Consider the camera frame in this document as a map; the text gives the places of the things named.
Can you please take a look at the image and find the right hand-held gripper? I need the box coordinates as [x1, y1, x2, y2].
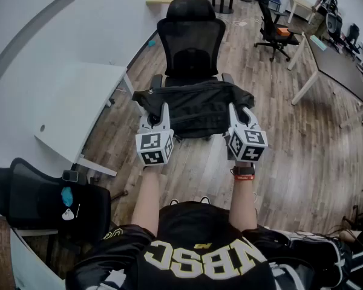
[226, 103, 269, 163]

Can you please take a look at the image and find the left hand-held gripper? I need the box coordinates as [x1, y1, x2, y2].
[135, 102, 175, 167]

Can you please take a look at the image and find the black garment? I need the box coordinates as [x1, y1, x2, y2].
[132, 81, 256, 140]

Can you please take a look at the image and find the black mesh office chair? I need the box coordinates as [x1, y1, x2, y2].
[150, 0, 237, 142]

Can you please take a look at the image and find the person's right forearm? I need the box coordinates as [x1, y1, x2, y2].
[228, 161, 258, 232]

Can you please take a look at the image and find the person's left forearm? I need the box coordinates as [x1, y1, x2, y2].
[131, 164, 168, 237]

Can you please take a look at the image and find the black chair with orange box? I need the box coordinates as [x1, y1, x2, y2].
[253, 0, 301, 63]

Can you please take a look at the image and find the black swivel chair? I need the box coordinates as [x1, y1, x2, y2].
[324, 10, 361, 54]

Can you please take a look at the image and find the black office chair with clutter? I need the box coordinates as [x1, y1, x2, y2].
[0, 157, 113, 249]

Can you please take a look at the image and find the black phone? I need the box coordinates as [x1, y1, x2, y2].
[62, 169, 80, 182]

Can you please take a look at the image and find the teal box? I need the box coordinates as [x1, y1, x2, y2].
[309, 34, 328, 52]

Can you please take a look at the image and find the dark-top table with white legs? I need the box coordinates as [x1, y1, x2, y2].
[287, 31, 363, 127]

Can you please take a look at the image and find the blue crumpled cloth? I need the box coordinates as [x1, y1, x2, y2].
[60, 186, 74, 208]

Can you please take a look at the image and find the small white table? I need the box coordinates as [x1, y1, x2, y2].
[287, 0, 318, 24]

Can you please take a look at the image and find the person's black lettered jersey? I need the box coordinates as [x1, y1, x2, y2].
[65, 201, 291, 290]

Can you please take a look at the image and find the black and white bag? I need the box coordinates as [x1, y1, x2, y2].
[244, 227, 353, 290]

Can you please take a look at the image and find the white desk with wooden edge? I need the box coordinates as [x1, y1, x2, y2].
[8, 227, 68, 290]

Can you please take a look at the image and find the white desk with cable hole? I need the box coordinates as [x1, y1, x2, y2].
[33, 61, 137, 178]

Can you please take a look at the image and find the white floor cable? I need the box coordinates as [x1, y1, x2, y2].
[226, 17, 261, 28]

